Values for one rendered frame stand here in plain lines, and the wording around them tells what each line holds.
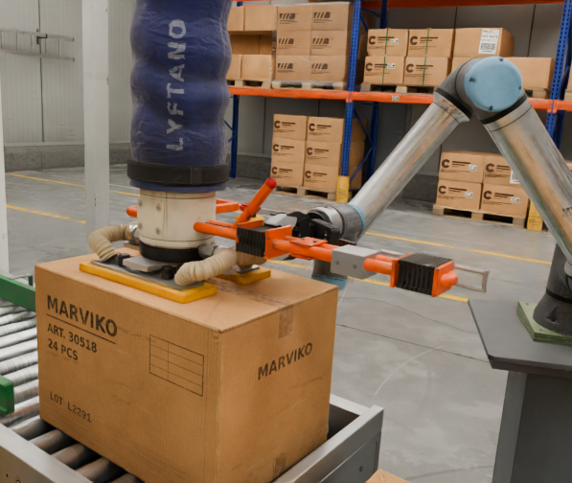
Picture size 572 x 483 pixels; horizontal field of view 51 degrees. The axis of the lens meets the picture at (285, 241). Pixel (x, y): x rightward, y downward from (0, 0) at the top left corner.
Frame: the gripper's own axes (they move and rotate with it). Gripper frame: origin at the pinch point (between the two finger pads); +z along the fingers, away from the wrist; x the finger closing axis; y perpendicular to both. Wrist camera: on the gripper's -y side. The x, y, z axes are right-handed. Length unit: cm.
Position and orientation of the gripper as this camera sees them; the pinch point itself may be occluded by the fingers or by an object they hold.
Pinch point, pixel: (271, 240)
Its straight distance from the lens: 123.0
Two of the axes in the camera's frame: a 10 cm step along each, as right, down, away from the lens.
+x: 0.8, -9.7, -2.2
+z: -5.9, 1.3, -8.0
